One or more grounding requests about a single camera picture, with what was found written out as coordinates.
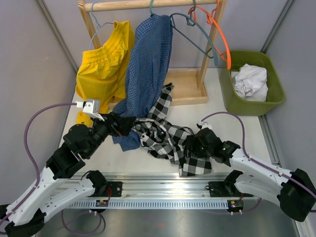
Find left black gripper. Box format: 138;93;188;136
85;112;137;158

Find black white checked shirt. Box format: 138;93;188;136
133;83;212;177

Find grey blue hanger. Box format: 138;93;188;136
169;0;219;66

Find orange hanger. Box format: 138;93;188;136
188;0;232;70

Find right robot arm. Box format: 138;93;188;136
185;128;316;222

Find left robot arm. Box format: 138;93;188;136
0;112;136;237

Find blue checked shirt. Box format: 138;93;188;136
112;14;173;153

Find teal hanger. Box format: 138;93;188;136
149;0;155;15

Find yellow garment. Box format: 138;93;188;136
76;21;135;114

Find green plastic basket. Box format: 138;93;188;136
219;50;285;116

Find wooden clothes rack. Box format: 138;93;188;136
78;0;216;106

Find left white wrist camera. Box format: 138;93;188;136
75;99;104;121

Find aluminium mounting rail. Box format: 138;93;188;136
33;172;303;200

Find white slotted cable duct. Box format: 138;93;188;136
66;199;228;210

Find light blue wire hanger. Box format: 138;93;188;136
89;1;114;50

